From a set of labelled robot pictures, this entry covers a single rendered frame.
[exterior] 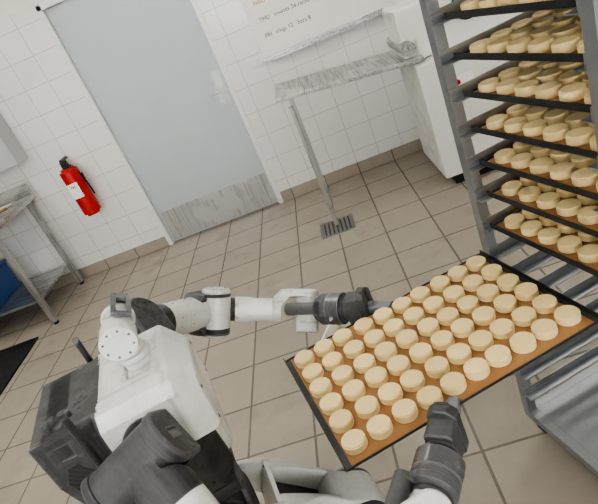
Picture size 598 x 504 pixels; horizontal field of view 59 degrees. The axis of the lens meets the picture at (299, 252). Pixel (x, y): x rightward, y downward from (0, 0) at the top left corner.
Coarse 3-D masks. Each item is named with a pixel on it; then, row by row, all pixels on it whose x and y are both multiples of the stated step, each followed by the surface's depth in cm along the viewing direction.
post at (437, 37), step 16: (432, 0) 117; (432, 32) 120; (432, 48) 123; (448, 80) 125; (448, 96) 127; (448, 112) 130; (464, 112) 129; (464, 144) 132; (464, 160) 134; (464, 176) 138; (480, 176) 137; (480, 208) 140; (480, 224) 143; (480, 240) 147; (528, 384) 169; (528, 400) 171; (528, 416) 176
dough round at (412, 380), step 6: (408, 372) 113; (414, 372) 112; (420, 372) 112; (402, 378) 112; (408, 378) 112; (414, 378) 111; (420, 378) 110; (402, 384) 111; (408, 384) 110; (414, 384) 110; (420, 384) 110; (408, 390) 111; (414, 390) 110
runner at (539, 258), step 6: (540, 252) 151; (528, 258) 151; (534, 258) 151; (540, 258) 152; (546, 258) 151; (552, 258) 150; (516, 264) 150; (522, 264) 151; (528, 264) 152; (534, 264) 151; (540, 264) 150; (522, 270) 151; (528, 270) 150
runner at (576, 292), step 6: (594, 276) 162; (582, 282) 161; (588, 282) 162; (594, 282) 162; (570, 288) 160; (576, 288) 161; (582, 288) 162; (588, 288) 161; (594, 288) 160; (564, 294) 160; (570, 294) 161; (576, 294) 161; (582, 294) 160; (576, 300) 159
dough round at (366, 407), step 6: (366, 396) 112; (372, 396) 111; (360, 402) 111; (366, 402) 110; (372, 402) 110; (360, 408) 110; (366, 408) 109; (372, 408) 108; (378, 408) 109; (360, 414) 109; (366, 414) 108; (372, 414) 108
